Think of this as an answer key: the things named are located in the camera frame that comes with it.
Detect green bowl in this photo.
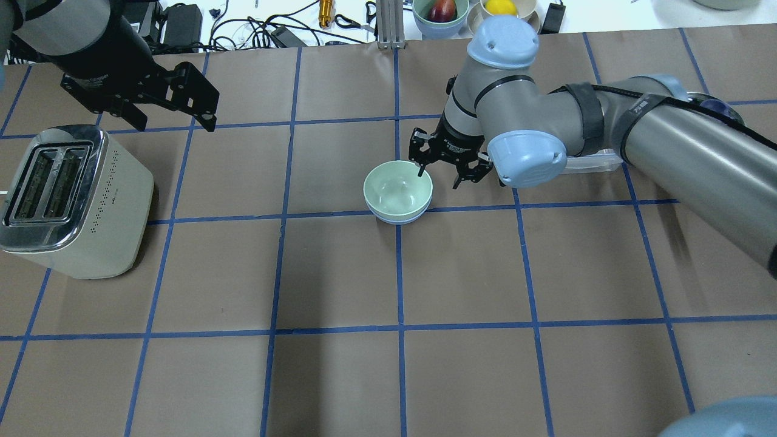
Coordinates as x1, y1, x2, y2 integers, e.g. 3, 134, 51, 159
362, 160, 435, 215

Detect aluminium frame post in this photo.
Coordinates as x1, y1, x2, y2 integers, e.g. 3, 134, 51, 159
375, 0, 406, 50

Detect dark blue saucepan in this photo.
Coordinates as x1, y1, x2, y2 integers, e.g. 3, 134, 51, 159
688, 92, 745, 125

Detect blue bowl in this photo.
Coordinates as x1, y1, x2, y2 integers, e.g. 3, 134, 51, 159
367, 203, 430, 226

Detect black scissors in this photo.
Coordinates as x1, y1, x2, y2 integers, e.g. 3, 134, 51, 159
334, 14, 375, 33

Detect red fruit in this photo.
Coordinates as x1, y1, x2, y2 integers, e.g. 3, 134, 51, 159
426, 0, 458, 23

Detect bowl with red fruit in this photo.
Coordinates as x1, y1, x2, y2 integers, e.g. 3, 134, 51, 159
412, 1, 470, 39

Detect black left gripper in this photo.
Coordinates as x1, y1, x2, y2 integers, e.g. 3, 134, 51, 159
61, 58, 220, 132

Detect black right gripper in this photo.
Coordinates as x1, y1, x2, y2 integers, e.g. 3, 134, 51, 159
409, 115, 494, 189

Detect gold cylindrical tool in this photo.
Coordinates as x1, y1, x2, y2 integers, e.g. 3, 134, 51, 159
318, 0, 334, 29

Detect clear plastic food container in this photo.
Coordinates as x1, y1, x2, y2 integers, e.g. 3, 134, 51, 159
560, 149, 623, 175

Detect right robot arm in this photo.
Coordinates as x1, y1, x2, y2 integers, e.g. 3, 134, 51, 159
409, 16, 776, 276

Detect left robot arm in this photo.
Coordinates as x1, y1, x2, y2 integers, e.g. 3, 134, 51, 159
2, 1, 220, 132

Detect cream chrome toaster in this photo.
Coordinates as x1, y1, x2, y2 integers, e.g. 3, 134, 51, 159
1, 124, 154, 279

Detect black power adapter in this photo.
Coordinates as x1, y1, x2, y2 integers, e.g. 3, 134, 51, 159
539, 1, 566, 34

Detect yellow lemon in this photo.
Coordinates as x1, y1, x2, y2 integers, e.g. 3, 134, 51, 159
483, 0, 518, 16

